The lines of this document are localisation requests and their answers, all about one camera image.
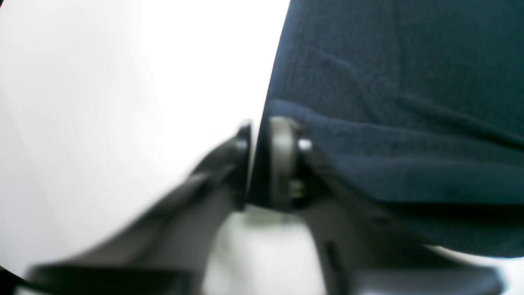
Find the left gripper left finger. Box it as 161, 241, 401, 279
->
25, 123, 251, 295

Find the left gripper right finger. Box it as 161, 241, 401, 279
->
258, 116, 505, 295

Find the dark navy long-sleeve shirt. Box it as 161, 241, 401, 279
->
263, 0, 524, 258

